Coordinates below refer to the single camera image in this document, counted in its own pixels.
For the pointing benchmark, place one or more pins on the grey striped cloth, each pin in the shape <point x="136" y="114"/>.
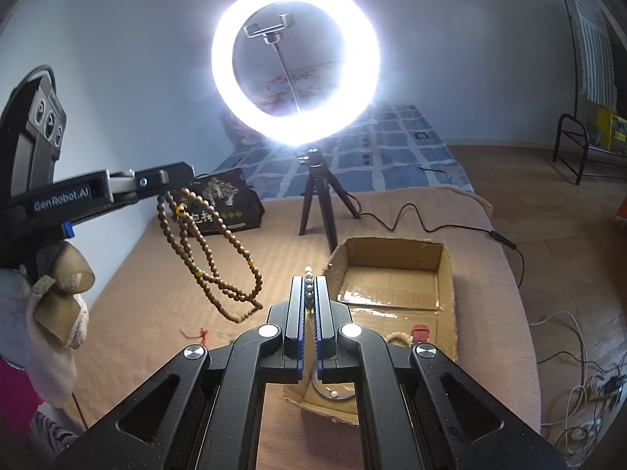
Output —
<point x="49" y="431"/>

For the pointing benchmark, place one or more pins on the black metal shoe rack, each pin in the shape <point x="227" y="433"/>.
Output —
<point x="583" y="156"/>

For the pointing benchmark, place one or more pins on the black tripod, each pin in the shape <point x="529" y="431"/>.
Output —
<point x="318" y="191"/>

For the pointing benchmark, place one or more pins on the folded floral quilt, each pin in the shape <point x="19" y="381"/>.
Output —
<point x="318" y="83"/>

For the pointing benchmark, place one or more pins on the striped hanging cloth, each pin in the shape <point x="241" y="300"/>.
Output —
<point x="595" y="49"/>

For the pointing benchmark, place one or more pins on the phone holder on gooseneck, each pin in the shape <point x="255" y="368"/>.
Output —
<point x="269" y="34"/>

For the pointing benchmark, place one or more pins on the power strip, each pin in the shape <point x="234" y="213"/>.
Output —
<point x="612" y="386"/>

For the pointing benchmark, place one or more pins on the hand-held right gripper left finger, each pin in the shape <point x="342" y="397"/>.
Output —
<point x="297" y="313"/>

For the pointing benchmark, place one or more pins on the black snack bag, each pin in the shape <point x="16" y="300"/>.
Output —
<point x="230" y="205"/>

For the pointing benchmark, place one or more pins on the pink garment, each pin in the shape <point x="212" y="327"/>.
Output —
<point x="12" y="401"/>

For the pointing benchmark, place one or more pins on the orange wooden cabinet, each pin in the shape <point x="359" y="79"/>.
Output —
<point x="622" y="218"/>

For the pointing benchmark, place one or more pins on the blue patterned bedsheet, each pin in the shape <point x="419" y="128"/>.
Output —
<point x="392" y="156"/>

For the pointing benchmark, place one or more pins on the silver bangle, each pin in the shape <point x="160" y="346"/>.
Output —
<point x="343" y="400"/>

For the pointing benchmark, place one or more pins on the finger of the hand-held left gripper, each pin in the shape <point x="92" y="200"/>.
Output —
<point x="156" y="178"/>

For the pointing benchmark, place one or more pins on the person's left hand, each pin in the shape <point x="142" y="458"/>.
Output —
<point x="59" y="318"/>

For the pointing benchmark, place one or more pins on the yellow box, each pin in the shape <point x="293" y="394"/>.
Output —
<point x="612" y="127"/>

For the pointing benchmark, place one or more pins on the cardboard box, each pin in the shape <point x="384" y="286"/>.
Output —
<point x="392" y="284"/>

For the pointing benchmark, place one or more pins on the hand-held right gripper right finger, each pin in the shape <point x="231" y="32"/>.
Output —
<point x="324" y="313"/>

